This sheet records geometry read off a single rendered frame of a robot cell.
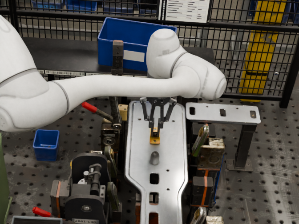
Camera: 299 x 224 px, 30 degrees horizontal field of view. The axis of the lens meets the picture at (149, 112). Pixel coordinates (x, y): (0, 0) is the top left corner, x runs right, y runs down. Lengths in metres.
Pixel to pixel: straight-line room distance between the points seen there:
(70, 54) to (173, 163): 0.71
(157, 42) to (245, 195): 0.85
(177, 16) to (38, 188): 0.91
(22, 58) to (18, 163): 1.04
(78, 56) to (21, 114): 1.03
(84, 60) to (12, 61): 0.98
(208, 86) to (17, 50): 0.59
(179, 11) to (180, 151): 0.65
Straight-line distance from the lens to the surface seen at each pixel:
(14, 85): 1.39
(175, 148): 2.03
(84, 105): 1.97
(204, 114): 2.18
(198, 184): 1.95
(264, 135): 2.60
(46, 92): 1.43
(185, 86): 1.66
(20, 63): 1.41
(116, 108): 1.95
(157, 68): 1.79
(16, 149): 2.46
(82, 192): 1.68
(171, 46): 1.75
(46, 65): 2.34
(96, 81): 1.56
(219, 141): 2.02
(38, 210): 1.66
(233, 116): 2.20
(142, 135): 2.07
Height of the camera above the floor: 2.46
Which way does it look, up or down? 42 degrees down
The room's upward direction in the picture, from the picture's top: 5 degrees clockwise
